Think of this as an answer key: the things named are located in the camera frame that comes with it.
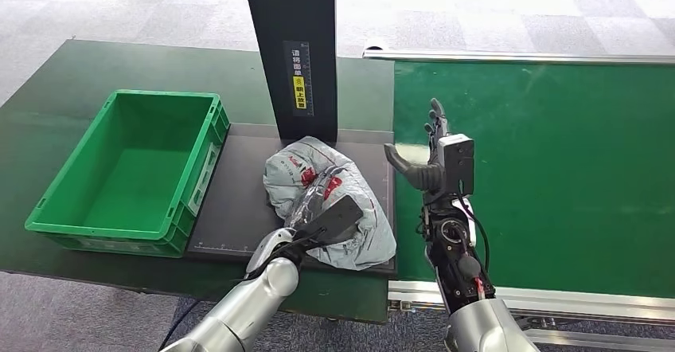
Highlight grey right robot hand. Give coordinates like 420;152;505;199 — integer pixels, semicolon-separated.
383;97;451;193

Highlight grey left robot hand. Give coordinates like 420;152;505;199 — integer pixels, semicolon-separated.
244;166;346;275

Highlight grey plastic mailer package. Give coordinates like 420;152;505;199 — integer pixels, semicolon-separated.
262;136;397;272

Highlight green conveyor belt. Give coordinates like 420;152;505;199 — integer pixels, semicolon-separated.
393;60;675;299

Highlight aluminium conveyor base bar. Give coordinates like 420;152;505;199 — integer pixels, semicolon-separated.
519;326;675;352

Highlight black yellow warning label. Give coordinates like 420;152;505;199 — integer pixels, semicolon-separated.
283;40;314;118

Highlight green plastic crate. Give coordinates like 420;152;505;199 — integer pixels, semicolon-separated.
24;89;232;259

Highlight black scanner column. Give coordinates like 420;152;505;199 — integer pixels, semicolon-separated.
240;0;339;144

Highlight dark green table mat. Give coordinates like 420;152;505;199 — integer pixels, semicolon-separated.
0;38;396;325

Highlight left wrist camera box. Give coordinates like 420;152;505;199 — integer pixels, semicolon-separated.
295;194;365;249

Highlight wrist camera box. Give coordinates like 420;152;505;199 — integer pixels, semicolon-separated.
437;133;476;198
295;194;365;249

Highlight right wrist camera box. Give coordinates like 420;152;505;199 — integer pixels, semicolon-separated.
437;133;476;198

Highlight black scanner base plate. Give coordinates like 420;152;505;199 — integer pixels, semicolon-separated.
184;123;397;277

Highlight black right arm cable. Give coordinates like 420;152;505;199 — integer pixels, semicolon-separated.
455;194;491;274

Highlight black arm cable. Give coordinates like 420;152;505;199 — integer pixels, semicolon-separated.
157;299;202;352
455;194;491;274

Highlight thin aluminium conveyor rail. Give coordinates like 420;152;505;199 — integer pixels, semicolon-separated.
362;47;675;65

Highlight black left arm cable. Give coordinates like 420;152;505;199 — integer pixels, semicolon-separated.
157;299;202;352

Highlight wide aluminium conveyor rail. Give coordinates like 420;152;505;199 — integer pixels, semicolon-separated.
388;279;675;325

